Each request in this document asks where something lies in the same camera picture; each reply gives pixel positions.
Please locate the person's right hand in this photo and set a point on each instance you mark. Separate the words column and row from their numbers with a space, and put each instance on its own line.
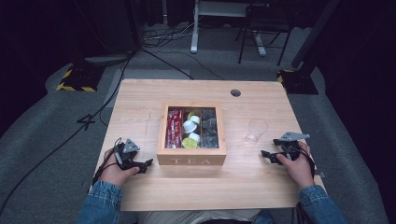
column 298, row 170

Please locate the wooden tea box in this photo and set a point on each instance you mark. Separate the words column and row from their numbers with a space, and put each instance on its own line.
column 191, row 157

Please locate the white capsule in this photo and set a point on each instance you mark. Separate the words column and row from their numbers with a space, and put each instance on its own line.
column 195, row 137
column 189, row 126
column 195, row 119

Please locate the clear plastic cup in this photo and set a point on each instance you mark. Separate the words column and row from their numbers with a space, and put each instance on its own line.
column 256, row 130

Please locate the stack of red packets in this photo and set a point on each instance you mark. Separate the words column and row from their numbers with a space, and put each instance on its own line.
column 173, row 129

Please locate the pile of dark tea bags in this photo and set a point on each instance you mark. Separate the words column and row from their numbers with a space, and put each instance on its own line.
column 209, row 129

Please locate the black stand with striped base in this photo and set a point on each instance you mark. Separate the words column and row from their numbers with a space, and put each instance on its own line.
column 81, row 77
column 300, row 79

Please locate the white desk frame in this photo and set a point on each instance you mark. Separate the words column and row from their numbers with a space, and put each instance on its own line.
column 195, row 31

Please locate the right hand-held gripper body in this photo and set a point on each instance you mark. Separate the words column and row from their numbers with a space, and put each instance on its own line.
column 289, row 143

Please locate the lime green capsule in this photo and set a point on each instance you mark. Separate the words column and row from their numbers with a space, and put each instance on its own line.
column 189, row 143
column 190, row 114

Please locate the black chair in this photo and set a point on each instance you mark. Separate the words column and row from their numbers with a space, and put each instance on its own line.
column 264, row 21

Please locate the person's left hand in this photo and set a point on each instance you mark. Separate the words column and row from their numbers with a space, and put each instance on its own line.
column 115, row 174

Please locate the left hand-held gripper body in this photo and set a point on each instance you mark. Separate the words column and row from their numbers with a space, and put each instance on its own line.
column 127, row 151

